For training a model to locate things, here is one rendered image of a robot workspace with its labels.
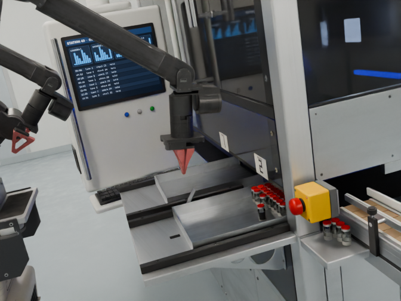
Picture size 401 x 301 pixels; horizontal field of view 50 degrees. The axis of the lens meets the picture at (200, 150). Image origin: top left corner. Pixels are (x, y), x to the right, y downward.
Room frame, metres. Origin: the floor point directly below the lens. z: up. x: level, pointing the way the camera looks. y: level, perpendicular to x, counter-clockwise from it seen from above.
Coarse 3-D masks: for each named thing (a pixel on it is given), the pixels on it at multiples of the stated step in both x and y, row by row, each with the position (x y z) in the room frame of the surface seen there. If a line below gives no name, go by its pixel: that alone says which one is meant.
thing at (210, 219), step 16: (240, 192) 1.28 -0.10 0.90; (176, 208) 1.24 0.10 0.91; (192, 208) 1.25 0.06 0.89; (208, 208) 1.25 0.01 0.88; (224, 208) 1.23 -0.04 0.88; (240, 208) 1.21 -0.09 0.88; (256, 208) 1.19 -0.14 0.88; (192, 224) 1.16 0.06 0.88; (208, 224) 1.14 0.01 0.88; (224, 224) 1.12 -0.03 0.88; (240, 224) 1.11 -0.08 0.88; (256, 224) 1.03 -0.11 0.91; (272, 224) 1.03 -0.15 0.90; (192, 240) 1.06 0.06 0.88; (208, 240) 0.99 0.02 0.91
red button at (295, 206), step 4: (292, 200) 0.92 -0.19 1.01; (296, 200) 0.91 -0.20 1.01; (292, 204) 0.91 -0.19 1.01; (296, 204) 0.90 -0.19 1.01; (300, 204) 0.90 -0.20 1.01; (292, 208) 0.91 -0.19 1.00; (296, 208) 0.90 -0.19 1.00; (300, 208) 0.90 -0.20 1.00; (292, 212) 0.91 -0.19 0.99; (296, 212) 0.90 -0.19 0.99; (300, 212) 0.90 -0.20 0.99
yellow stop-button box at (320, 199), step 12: (300, 192) 0.93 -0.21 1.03; (312, 192) 0.90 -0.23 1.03; (324, 192) 0.90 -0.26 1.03; (336, 192) 0.90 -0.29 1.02; (312, 204) 0.89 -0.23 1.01; (324, 204) 0.90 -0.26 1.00; (336, 204) 0.90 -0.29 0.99; (312, 216) 0.89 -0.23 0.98; (324, 216) 0.90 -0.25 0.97; (336, 216) 0.90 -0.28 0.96
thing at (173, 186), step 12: (192, 168) 1.60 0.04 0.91; (204, 168) 1.61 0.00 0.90; (216, 168) 1.62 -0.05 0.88; (228, 168) 1.60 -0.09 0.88; (240, 168) 1.57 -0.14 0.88; (156, 180) 1.51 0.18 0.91; (168, 180) 1.58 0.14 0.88; (180, 180) 1.56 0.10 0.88; (192, 180) 1.53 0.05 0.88; (204, 180) 1.51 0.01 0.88; (216, 180) 1.49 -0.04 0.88; (228, 180) 1.47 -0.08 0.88; (240, 180) 1.37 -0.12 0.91; (252, 180) 1.38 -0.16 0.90; (168, 192) 1.45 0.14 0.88; (180, 192) 1.43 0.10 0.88; (204, 192) 1.34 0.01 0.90
